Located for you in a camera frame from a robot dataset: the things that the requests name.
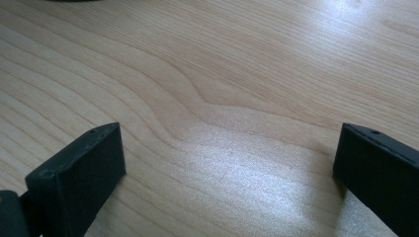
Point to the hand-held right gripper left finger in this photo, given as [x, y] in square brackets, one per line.
[79, 177]

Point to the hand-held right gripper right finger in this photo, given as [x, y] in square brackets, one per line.
[382, 177]

